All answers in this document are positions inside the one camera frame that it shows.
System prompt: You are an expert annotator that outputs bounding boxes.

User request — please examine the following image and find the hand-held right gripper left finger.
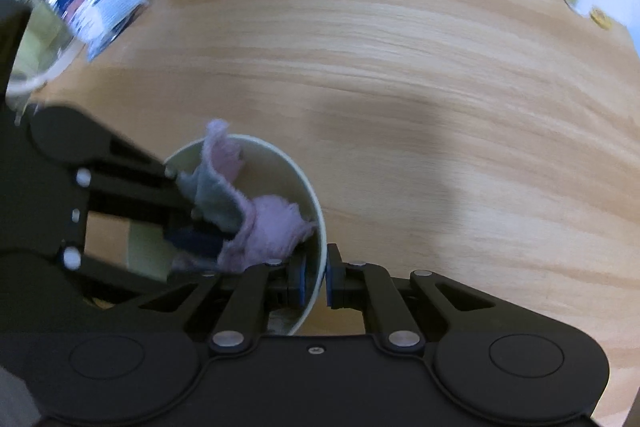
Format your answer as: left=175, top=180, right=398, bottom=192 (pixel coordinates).
left=135, top=252, right=308, bottom=354

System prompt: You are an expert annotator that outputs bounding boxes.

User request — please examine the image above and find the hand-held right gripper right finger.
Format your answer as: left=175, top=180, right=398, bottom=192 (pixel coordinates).
left=325, top=243, right=497, bottom=356

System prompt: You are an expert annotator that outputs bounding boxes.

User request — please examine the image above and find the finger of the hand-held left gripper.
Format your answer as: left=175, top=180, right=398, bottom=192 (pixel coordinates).
left=59, top=229, right=223, bottom=305
left=75, top=129, right=201, bottom=228

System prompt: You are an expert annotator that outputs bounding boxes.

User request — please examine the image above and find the pink microfibre cloth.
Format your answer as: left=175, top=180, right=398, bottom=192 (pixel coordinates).
left=170, top=119, right=318, bottom=275

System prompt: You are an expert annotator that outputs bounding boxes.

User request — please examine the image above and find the pale green bowl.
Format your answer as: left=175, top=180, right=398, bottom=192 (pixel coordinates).
left=127, top=134, right=328, bottom=338

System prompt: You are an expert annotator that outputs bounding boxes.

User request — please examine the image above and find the glass kettle with cream base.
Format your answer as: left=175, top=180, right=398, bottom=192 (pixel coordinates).
left=5, top=0, right=86, bottom=108

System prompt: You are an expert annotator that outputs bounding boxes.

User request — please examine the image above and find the blue and white plastic packet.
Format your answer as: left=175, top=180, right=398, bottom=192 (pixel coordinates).
left=47, top=0, right=151, bottom=60

